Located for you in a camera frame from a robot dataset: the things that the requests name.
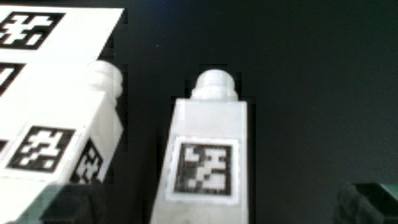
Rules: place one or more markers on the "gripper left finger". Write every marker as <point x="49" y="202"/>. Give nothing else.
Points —
<point x="79" y="205"/>

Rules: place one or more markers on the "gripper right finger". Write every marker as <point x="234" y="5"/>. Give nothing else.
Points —
<point x="367" y="204"/>

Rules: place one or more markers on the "white leg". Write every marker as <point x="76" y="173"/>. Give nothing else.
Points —
<point x="61" y="131"/>
<point x="204" y="187"/>

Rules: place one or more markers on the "white sheet with markers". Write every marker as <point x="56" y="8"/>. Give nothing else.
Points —
<point x="51" y="34"/>

